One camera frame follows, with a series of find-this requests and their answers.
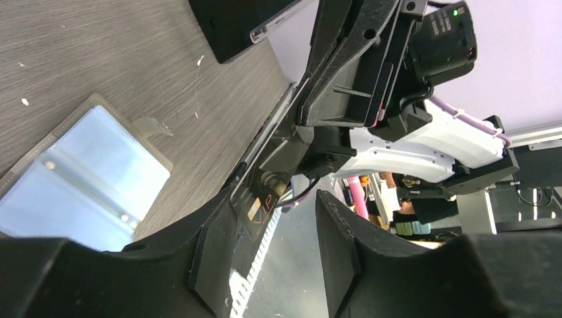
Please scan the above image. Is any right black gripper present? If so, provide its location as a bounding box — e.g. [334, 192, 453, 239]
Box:
[298, 1, 433, 142]

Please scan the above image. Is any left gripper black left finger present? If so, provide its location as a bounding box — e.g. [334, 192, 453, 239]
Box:
[1, 188, 237, 317]

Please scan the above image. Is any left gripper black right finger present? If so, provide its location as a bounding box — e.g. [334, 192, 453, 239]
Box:
[315, 190, 561, 317]

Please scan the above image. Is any black credit card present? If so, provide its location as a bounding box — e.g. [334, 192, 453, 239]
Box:
[231, 83, 314, 242]

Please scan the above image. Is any blue grey card holder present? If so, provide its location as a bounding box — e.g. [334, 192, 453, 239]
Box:
[1, 93, 173, 252]

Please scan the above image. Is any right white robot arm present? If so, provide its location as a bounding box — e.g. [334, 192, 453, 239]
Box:
[296, 1, 519, 198]

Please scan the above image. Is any black stand with clear plate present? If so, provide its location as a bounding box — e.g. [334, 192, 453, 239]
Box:
[188, 0, 313, 64]

